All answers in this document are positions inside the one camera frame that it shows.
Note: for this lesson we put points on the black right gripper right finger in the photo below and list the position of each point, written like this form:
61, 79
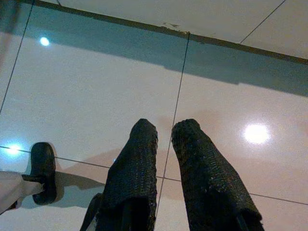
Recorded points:
207, 173

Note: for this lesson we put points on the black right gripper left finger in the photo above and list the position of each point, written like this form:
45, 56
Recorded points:
134, 168

